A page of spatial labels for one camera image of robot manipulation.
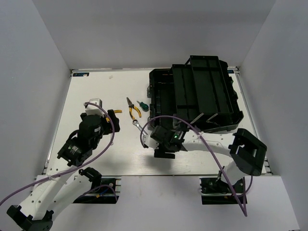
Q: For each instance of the black plastic toolbox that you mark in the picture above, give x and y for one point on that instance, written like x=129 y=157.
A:
x=163 y=107

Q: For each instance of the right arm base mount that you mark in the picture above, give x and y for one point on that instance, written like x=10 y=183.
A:
x=216 y=192

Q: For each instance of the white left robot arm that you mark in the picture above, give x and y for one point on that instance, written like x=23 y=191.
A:
x=68 y=178

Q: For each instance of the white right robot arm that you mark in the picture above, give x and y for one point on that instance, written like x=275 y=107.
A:
x=246 y=151

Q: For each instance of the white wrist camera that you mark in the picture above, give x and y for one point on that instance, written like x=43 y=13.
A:
x=148 y=142
x=94 y=107

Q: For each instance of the yellow needle-nose pliers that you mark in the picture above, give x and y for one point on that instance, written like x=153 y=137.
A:
x=131 y=108

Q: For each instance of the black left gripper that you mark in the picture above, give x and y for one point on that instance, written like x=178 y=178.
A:
x=104 y=121

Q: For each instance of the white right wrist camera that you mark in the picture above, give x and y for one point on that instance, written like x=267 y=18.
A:
x=148 y=142

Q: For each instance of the green stubby screwdriver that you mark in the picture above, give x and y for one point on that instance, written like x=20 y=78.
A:
x=143 y=106

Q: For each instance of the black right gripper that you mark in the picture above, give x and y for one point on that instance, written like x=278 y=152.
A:
x=160 y=153

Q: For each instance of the blue label left corner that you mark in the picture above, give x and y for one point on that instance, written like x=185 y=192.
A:
x=80 y=74

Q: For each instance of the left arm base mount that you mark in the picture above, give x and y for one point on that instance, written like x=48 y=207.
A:
x=105 y=191

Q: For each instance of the black toolbox tray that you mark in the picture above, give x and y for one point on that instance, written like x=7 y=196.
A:
x=200 y=87

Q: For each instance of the large ratcheting wrench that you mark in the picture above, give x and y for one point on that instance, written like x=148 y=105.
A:
x=136 y=123

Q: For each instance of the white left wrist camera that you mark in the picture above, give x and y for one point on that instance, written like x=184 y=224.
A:
x=94 y=107

